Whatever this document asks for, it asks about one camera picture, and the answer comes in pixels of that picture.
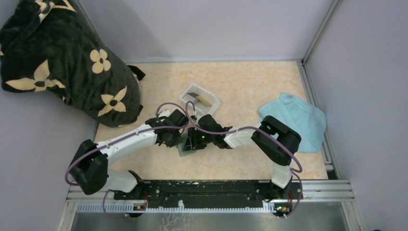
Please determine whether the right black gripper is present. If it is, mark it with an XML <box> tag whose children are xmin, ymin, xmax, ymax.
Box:
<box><xmin>183</xmin><ymin>127</ymin><xmax>215</xmax><ymax>152</ymax></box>

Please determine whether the translucent white plastic bin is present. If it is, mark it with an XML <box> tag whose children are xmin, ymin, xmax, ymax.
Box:
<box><xmin>179</xmin><ymin>83</ymin><xmax>221</xmax><ymax>116</ymax></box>

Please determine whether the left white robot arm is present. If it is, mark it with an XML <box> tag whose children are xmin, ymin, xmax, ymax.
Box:
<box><xmin>68</xmin><ymin>110</ymin><xmax>189</xmax><ymax>199</ymax></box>

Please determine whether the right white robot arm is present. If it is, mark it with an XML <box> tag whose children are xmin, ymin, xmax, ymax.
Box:
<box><xmin>180</xmin><ymin>115</ymin><xmax>302</xmax><ymax>198</ymax></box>

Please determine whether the gold card in bin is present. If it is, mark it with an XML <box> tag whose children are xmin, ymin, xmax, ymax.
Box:
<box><xmin>196</xmin><ymin>95</ymin><xmax>212</xmax><ymax>107</ymax></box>

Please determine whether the light blue towel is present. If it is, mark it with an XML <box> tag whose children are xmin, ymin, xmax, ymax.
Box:
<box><xmin>258</xmin><ymin>92</ymin><xmax>327</xmax><ymax>153</ymax></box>

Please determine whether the black floral blanket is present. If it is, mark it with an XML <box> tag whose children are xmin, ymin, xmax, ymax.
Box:
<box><xmin>0</xmin><ymin>0</ymin><xmax>145</xmax><ymax>127</ymax></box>

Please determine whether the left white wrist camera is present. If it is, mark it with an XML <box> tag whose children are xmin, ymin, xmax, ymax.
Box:
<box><xmin>157</xmin><ymin>109</ymin><xmax>171</xmax><ymax>117</ymax></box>

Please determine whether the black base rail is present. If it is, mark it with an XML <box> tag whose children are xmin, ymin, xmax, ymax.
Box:
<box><xmin>114</xmin><ymin>180</ymin><xmax>303</xmax><ymax>209</ymax></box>

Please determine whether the aluminium frame rail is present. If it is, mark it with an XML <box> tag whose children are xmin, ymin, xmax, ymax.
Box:
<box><xmin>67</xmin><ymin>180</ymin><xmax>355</xmax><ymax>214</ymax></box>

